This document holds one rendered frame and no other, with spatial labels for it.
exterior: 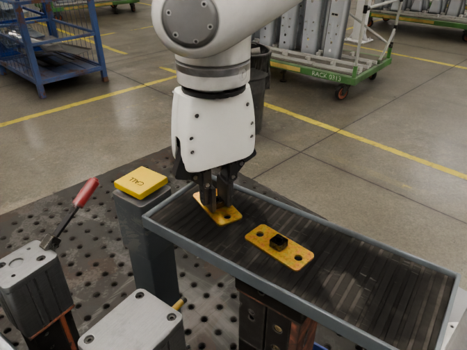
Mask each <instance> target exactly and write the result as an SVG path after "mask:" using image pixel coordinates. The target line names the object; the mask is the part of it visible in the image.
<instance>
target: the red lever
mask: <svg viewBox="0 0 467 350"><path fill-rule="evenodd" d="M98 186H99V179H98V178H95V177H92V178H89V179H88V181H87V182H86V183H85V185H84V186H83V187H82V189H81V191H80V192H79V193H78V194H77V196H76V197H75V199H74V200H73V202H72V203H73V206H72V207H71V208H70V210H69V211H68V213H67V214H66V216H65V217H64V218H63V220H62V221H61V223H59V225H58V227H57V228H56V230H55V231H54V232H53V233H52V234H51V233H47V234H46V235H45V237H44V238H43V240H42V241H41V243H40V244H39V246H40V247H41V248H42V249H44V250H45V251H46V250H50V249H51V250H52V251H55V249H56V248H57V246H58V245H59V244H60V242H61V239H60V238H59V236H60V234H61V233H62V232H63V231H64V229H65V227H66V226H67V225H68V224H69V222H70V220H71V219H72V218H73V216H74V215H75V214H76V212H77V211H78V209H79V208H81V209H82V208H83V207H84V205H85V204H86V202H87V201H88V199H89V198H90V197H91V196H92V194H93V192H94V191H95V190H96V189H97V187H98Z"/></svg>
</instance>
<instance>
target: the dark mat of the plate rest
mask: <svg viewBox="0 0 467 350"><path fill-rule="evenodd" d="M196 192H199V185H198V184H196V185H195V186H193V187H192V188H190V189H189V190H188V191H186V192H184V193H183V194H182V195H180V196H179V197H177V198H176V199H175V200H173V201H172V202H170V203H169V204H168V205H166V206H164V207H163V208H161V209H160V210H159V211H157V212H156V213H154V214H153V215H152V216H150V217H149V218H150V219H152V220H154V221H155V222H158V223H159V224H162V225H164V226H166V227H168V228H169V229H171V230H173V231H175V232H177V233H179V234H181V235H182V236H184V237H186V238H188V239H190V240H192V241H194V242H196V243H198V244H200V245H202V246H203V247H206V248H207V249H209V250H211V251H213V252H215V253H217V254H219V255H221V256H222V257H224V258H226V259H228V260H230V261H232V262H234V263H236V264H237V265H240V266H241V267H244V268H245V269H247V270H249V271H251V272H253V273H255V274H257V275H259V276H260V277H262V278H264V279H266V280H268V281H270V282H272V283H274V284H275V285H278V286H279V287H281V288H283V289H285V290H287V291H289V292H291V293H293V294H295V295H297V296H299V297H300V298H302V299H304V300H306V301H308V302H310V303H312V304H313V305H315V306H317V307H319V308H322V309H323V310H326V311H327V312H329V313H331V314H333V315H335V316H337V317H338V318H340V319H342V320H344V321H346V322H348V323H350V324H351V325H353V326H355V327H357V328H360V329H361V330H363V331H365V332H367V333H369V334H371V335H373V336H375V337H376V338H378V339H380V340H382V341H384V342H386V343H388V344H390V345H391V346H393V347H395V348H397V349H399V350H434V347H435V344H436V340H437V337H438V334H439V330H440V327H441V323H442V321H443V316H444V314H445V309H446V307H447V304H448V300H449V298H450V294H451V291H452V286H453V284H454V278H452V277H449V276H446V275H445V274H442V273H439V272H437V271H434V270H433V269H430V268H427V267H425V266H422V265H419V264H418V263H415V262H413V261H410V260H407V259H406V258H403V257H401V256H398V255H395V254H394V253H391V252H388V251H385V250H383V249H380V248H379V247H376V246H373V245H371V244H368V243H366V242H363V241H361V240H358V239H356V238H354V237H351V236H349V235H346V234H344V233H341V232H339V231H336V230H334V229H332V228H329V227H327V226H324V225H322V224H319V223H317V222H314V221H312V220H310V219H307V218H305V217H302V216H300V215H297V214H295V213H293V212H290V211H288V210H285V209H283V208H280V207H278V206H275V205H273V204H271V203H268V202H266V201H263V200H261V199H258V198H256V197H253V196H251V195H249V194H246V193H244V192H241V191H239V190H236V189H233V196H232V205H233V206H234V208H235V209H236V210H237V211H238V212H239V213H240V214H241V215H242V216H243V217H242V219H241V220H238V221H237V222H233V223H231V224H227V225H226V226H218V225H217V224H216V223H215V222H214V221H213V220H212V219H211V218H210V217H209V215H208V214H207V213H206V212H205V210H204V209H203V208H202V207H201V206H200V205H199V204H198V203H197V201H196V200H195V199H194V198H193V195H194V193H196ZM261 224H265V225H267V226H269V227H270V228H272V229H274V230H275V231H277V232H278V233H281V234H282V235H284V236H286V237H287V238H289V239H290V240H292V241H294V242H296V243H298V244H299V245H301V246H302V247H304V248H305V249H308V250H309V251H311V252H312V253H313V254H314V258H313V259H312V260H311V261H310V262H309V263H308V264H307V265H306V266H304V267H303V268H302V269H301V270H300V271H298V272H294V271H293V270H291V269H289V268H287V267H286V266H285V265H283V264H281V263H280V262H279V261H277V260H275V259H274V258H272V257H271V256H269V255H268V254H266V253H265V252H263V251H262V250H260V249H258V248H257V247H255V246H254V245H253V244H250V243H249V242H248V241H246V240H245V235H247V234H248V233H249V232H250V231H252V230H254V229H255V228H256V227H257V226H259V225H261Z"/></svg>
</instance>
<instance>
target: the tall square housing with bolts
mask: <svg viewBox="0 0 467 350"><path fill-rule="evenodd" d="M78 348H79V350H186V340H185V333H184V327H183V317H182V314H181V313H180V312H178V311H176V310H175V309H173V308H172V307H170V306H169V305H167V304H166V303H164V302H163V301H161V300H160V299H158V298H157V297H155V296H154V295H152V294H151V293H149V292H148V291H146V290H144V289H137V290H136V291H135V292H133V293H132V294H131V295H129V296H128V297H127V298H126V299H125V300H123V302H122V303H120V304H119V305H118V306H117V307H115V308H114V309H113V310H112V311H110V312H109V313H108V314H107V315H106V316H105V317H104V318H102V319H101V320H100V321H99V322H97V323H96V324H95V325H94V326H93V327H92V328H91V329H90V330H88V331H87V332H86V333H84V334H83V335H82V336H81V337H80V338H79V341H78Z"/></svg>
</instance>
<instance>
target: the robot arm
mask: <svg viewBox="0 0 467 350"><path fill-rule="evenodd" d="M302 1H303V0H152V3H151V20H152V24H153V27H154V30H155V32H156V34H157V36H158V37H159V39H160V41H161V42H162V43H163V44H164V45H165V46H166V47H167V48H168V49H169V50H170V51H172V52H173V53H174V54H175V63H176V73H177V82H178V83H179V84H180V85H181V86H179V87H176V88H175V89H174V96H173V102H172V153H173V156H174V158H175V161H174V165H173V168H172V175H173V177H175V179H176V180H191V181H193V182H195V183H196V184H198V185H199V198H200V201H201V203H202V205H203V206H206V207H207V208H208V209H209V210H210V211H211V212H212V213H214V212H215V211H216V189H215V187H214V186H213V185H212V177H211V168H214V167H218V166H220V171H221V172H220V173H218V175H217V194H218V195H219V196H221V197H222V199H223V200H224V204H225V205H226V206H227V207H229V206H232V196H233V195H234V181H235V180H236V179H237V177H238V172H239V171H240V169H241V168H242V167H243V165H244V164H245V162H247V161H248V160H250V159H252V158H253V157H254V156H255V155H256V150H255V148H254V144H255V118H254V104H253V99H252V93H251V89H250V86H249V83H248V82H249V80H250V57H251V35H252V34H253V33H255V32H257V31H258V30H260V29H261V28H263V27H264V26H266V25H268V24H269V23H270V22H272V21H274V20H275V19H276V18H278V17H280V16H281V15H283V14H284V13H286V12H287V11H289V10H290V9H291V8H293V7H295V6H296V5H297V4H299V3H300V2H302ZM441 350H467V308H466V310H465V312H464V313H463V315H462V317H461V319H460V321H459V322H449V323H448V326H447V329H446V332H445V336H444V339H443V344H442V347H441Z"/></svg>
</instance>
